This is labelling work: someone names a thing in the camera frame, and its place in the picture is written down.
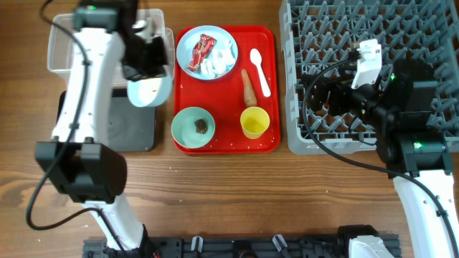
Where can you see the mint green bowl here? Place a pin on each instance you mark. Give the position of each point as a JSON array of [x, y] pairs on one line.
[[183, 128]]

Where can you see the red serving tray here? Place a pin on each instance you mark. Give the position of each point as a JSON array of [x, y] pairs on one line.
[[223, 97]]

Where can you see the yellow plastic cup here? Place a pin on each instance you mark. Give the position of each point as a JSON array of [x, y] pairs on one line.
[[254, 122]]

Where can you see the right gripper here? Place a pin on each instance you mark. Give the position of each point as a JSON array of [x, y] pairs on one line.
[[339, 93]]

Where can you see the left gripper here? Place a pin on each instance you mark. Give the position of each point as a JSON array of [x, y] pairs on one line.
[[156, 69]]

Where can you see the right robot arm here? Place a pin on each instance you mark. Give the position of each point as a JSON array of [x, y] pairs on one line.
[[415, 155]]

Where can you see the brown food chunk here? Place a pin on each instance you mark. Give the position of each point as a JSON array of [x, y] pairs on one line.
[[201, 126]]

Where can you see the light blue plate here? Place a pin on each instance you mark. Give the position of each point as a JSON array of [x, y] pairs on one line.
[[191, 37]]

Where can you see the clear plastic bin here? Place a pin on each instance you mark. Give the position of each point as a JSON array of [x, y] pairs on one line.
[[60, 46]]

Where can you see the black waste tray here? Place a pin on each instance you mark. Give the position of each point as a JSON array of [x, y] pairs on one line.
[[130, 128]]

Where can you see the grey dishwasher rack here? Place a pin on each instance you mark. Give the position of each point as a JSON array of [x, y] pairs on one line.
[[317, 34]]

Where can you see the red snack wrapper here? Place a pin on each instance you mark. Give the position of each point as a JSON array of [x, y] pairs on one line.
[[201, 49]]

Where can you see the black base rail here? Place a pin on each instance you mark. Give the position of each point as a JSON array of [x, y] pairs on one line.
[[174, 247]]

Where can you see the light blue bowl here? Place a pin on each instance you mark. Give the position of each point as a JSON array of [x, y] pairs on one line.
[[150, 92]]

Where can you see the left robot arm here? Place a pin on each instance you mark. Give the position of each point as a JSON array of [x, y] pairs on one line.
[[111, 39]]

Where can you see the white plastic spoon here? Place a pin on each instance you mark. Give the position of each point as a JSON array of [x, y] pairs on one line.
[[256, 59]]

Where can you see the crumpled white tissue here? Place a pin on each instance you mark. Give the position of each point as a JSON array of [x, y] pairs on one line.
[[218, 62]]

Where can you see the orange carrot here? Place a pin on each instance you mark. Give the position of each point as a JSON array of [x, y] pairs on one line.
[[249, 94]]

